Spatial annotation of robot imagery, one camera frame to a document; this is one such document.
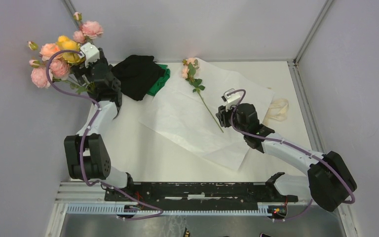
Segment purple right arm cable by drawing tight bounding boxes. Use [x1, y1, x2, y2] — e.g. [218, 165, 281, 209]
[225, 89, 356, 222]

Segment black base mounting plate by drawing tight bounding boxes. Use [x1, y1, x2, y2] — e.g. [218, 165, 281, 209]
[123, 182, 299, 211]

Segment black cloth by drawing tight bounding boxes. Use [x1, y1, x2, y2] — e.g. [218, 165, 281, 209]
[111, 55, 165, 101]

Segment pink rose stem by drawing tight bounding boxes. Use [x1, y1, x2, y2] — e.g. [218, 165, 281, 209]
[73, 12, 104, 43]

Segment green cloth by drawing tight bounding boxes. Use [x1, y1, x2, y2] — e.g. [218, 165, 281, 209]
[147, 64, 171, 96]

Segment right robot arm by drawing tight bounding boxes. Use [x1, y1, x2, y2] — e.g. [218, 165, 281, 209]
[216, 103, 357, 211]

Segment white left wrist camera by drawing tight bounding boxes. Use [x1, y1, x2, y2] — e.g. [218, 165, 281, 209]
[79, 42, 100, 67]

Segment white slotted cable duct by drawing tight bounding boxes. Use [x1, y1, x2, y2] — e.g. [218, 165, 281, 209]
[66, 204, 273, 217]

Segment white paper bouquet wrap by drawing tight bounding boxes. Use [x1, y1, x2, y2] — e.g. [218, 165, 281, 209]
[140, 59, 274, 170]

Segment cream printed ribbon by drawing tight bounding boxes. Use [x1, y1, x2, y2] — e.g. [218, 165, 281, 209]
[263, 98, 289, 125]

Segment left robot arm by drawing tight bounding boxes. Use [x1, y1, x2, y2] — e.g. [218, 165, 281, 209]
[64, 43, 135, 201]

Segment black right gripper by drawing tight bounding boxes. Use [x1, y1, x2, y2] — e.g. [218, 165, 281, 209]
[215, 101, 247, 135]

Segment yellow rose stem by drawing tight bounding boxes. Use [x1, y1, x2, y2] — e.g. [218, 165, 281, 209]
[56, 36, 83, 65]

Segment pink roses in vase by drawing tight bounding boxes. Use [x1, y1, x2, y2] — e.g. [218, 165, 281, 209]
[28, 58, 92, 95]

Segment peach rose stem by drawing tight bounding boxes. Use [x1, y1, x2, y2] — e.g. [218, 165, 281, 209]
[181, 57, 224, 133]
[28, 41, 61, 61]

